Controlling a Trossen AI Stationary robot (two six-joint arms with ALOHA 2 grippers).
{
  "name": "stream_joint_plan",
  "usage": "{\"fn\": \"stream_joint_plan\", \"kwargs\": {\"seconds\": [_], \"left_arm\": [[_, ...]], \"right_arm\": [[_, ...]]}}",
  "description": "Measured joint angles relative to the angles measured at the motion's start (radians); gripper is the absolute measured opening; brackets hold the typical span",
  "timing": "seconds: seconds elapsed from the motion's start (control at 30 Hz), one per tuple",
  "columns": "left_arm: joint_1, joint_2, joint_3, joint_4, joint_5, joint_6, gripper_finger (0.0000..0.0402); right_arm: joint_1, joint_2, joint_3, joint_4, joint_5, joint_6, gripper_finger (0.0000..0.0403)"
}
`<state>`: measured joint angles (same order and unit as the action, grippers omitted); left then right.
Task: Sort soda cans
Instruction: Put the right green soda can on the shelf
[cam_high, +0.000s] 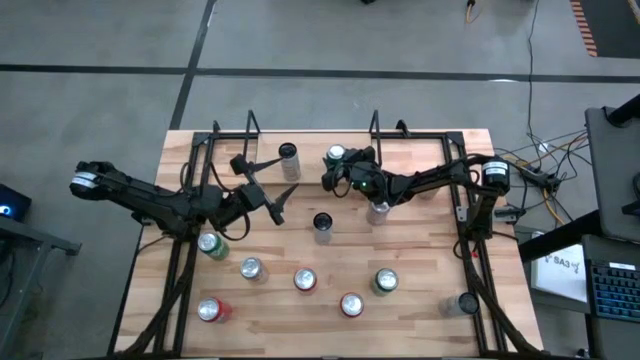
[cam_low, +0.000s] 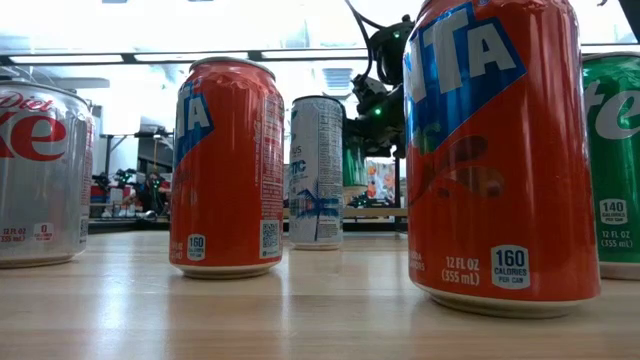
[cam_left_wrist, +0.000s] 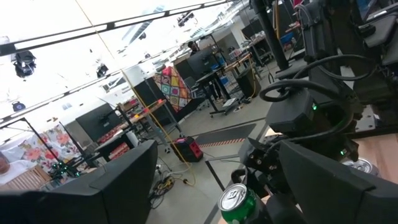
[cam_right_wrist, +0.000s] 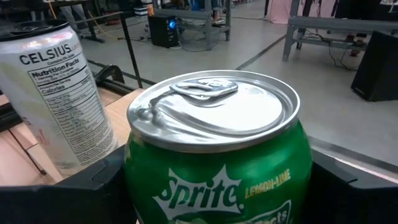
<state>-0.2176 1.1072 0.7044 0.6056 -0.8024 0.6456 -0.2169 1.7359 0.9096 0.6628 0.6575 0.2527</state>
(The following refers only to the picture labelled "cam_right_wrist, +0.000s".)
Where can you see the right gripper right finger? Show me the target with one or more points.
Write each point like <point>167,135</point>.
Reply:
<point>351,205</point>

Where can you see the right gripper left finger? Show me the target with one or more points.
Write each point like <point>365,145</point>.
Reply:
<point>62,205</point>

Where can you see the white Celsius can peach print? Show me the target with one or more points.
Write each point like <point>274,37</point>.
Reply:
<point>62,102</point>

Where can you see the green Sprite can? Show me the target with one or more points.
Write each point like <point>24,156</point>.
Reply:
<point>217,174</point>

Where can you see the black speaker box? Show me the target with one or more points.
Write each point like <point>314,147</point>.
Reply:
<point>377,67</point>

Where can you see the black metal shelf leg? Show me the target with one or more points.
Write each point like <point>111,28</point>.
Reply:
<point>130,49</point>

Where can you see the grey metal workbench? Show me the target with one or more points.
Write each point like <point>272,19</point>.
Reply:
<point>192,14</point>
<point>326,24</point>

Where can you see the black computer tower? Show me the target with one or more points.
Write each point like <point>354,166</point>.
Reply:
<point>160,32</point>

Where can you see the person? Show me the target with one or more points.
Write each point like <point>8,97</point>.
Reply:
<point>199,5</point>

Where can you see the black frame corner bracket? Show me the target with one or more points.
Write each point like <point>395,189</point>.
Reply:
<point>109,68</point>

